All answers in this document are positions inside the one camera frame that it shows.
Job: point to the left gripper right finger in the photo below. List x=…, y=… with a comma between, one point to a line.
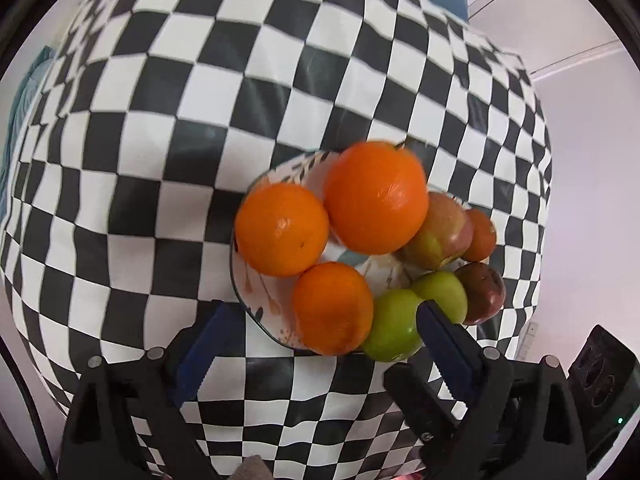
x=521, y=420

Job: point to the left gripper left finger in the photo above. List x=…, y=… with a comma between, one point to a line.
x=99, y=440

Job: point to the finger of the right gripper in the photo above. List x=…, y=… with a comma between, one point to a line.
x=440, y=436

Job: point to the green apple front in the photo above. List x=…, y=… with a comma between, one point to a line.
x=393, y=336

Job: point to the dark red apple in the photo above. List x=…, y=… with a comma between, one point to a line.
x=484, y=290

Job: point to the red green apple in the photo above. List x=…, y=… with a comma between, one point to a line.
x=444, y=236

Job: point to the small dark orange tangerine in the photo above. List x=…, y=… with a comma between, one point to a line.
x=484, y=239

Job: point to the large orange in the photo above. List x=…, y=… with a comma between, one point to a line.
x=376, y=196

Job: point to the floral oval plate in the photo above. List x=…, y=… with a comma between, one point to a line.
x=334, y=252

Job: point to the checkered black white blanket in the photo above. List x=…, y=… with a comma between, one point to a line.
x=155, y=117

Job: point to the white door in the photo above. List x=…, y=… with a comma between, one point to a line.
x=550, y=35

